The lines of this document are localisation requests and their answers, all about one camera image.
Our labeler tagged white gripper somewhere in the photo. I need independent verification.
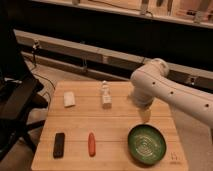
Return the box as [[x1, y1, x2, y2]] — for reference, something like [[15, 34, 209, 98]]
[[131, 88, 154, 123]]

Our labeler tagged red orange pepper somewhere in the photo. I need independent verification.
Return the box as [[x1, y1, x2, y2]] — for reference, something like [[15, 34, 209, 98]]
[[88, 133, 96, 157]]

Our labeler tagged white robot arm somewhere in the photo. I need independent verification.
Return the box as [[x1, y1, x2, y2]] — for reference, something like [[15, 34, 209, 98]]
[[130, 58, 213, 129]]

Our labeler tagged green ceramic bowl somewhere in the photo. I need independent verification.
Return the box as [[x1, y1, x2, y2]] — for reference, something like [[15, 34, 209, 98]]
[[128, 124, 167, 165]]

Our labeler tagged white plastic bottle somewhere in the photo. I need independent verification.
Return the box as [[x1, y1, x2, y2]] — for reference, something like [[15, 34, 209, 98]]
[[101, 81, 112, 109]]

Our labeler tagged white rectangular sponge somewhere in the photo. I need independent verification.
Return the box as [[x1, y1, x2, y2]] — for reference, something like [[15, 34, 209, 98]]
[[64, 92, 75, 107]]

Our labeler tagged black rectangular block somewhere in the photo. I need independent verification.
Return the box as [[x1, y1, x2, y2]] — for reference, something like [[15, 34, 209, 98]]
[[53, 133, 65, 158]]

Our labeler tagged black office chair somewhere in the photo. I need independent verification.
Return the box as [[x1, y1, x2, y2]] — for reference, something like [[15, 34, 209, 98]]
[[0, 20, 48, 162]]

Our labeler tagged black cable on floor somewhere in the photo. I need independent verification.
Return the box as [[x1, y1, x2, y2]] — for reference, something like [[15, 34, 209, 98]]
[[31, 71, 57, 101]]

